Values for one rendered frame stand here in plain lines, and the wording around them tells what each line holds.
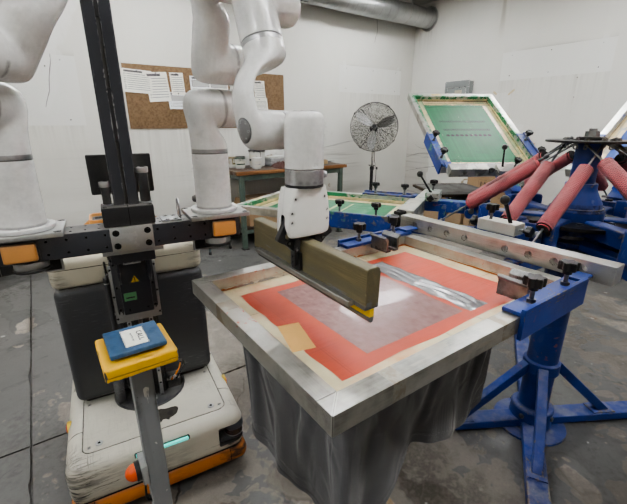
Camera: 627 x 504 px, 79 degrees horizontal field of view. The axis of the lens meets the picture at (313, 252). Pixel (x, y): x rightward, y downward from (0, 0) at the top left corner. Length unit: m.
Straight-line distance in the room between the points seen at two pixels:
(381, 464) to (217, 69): 0.95
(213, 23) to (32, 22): 0.34
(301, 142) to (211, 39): 0.40
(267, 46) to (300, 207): 0.31
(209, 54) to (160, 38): 3.64
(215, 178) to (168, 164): 3.54
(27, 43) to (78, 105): 3.47
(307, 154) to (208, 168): 0.40
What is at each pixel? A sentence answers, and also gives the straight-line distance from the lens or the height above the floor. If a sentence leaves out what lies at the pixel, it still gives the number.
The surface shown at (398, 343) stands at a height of 0.96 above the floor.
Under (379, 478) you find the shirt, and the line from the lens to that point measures 0.93.
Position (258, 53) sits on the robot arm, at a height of 1.49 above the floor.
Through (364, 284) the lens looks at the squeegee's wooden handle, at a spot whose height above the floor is 1.12.
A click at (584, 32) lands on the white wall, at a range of 5.49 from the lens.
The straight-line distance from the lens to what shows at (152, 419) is 0.93.
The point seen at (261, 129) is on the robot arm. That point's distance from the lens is 0.74.
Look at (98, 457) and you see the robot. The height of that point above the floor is 0.28.
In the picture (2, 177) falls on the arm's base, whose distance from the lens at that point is 1.04.
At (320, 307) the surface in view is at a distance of 0.91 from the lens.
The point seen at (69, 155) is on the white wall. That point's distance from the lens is 4.44.
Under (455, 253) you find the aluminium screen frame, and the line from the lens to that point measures 1.27.
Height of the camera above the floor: 1.37
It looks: 19 degrees down
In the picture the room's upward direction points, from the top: straight up
